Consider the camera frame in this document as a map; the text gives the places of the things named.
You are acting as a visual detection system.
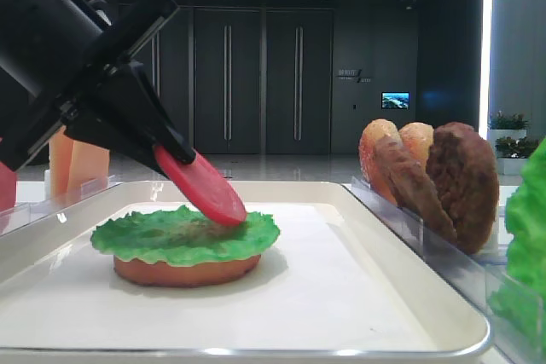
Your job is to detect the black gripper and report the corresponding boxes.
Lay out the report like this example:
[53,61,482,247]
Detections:
[1,0,195,176]

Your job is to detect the red tomato slice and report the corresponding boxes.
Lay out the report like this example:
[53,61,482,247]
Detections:
[0,163,17,211]
[154,146,247,226]

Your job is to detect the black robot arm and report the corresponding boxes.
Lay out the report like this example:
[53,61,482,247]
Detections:
[1,0,195,170]

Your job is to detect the orange cheese slice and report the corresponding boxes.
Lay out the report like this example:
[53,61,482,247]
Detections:
[49,126,110,198]

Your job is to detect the green lettuce leaf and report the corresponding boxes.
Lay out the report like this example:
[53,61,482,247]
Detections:
[90,205,281,267]

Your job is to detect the bottom bread slice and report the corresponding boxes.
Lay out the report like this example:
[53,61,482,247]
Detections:
[113,255,261,287]

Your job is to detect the pale bread slice left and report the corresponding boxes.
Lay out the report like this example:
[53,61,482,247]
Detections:
[358,118,401,206]

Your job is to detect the pale bread slice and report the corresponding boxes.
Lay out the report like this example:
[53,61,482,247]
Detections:
[358,118,401,206]
[398,122,433,170]

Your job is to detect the brown meat patty rear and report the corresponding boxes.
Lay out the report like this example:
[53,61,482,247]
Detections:
[375,136,457,245]

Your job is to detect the brown meat patty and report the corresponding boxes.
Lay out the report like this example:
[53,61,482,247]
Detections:
[375,136,457,245]
[426,122,499,255]

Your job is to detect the pale bread slice right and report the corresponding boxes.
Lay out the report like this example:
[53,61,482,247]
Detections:
[398,122,433,170]

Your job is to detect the brown meat patty front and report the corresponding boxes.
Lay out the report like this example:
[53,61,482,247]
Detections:
[426,122,499,255]

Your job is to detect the green lettuce in rack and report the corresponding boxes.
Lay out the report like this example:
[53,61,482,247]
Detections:
[491,142,545,335]

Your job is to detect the dark double doors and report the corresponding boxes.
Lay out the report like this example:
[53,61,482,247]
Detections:
[138,9,333,154]

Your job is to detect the clear acrylic left rack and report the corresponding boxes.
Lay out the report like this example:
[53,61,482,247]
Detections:
[1,170,121,235]

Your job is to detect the clear acrylic rack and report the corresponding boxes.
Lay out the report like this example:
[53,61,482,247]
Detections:
[347,177,545,363]
[1,170,121,235]

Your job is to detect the white metal tray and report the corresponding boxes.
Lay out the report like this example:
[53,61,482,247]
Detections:
[1,182,492,363]

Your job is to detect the potted plants planter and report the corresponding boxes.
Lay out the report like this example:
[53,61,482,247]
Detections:
[487,111,539,176]

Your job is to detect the clear acrylic right rack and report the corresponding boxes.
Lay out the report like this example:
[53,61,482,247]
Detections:
[347,177,545,363]

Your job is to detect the wall display screen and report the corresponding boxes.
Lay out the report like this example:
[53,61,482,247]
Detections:
[381,92,410,110]

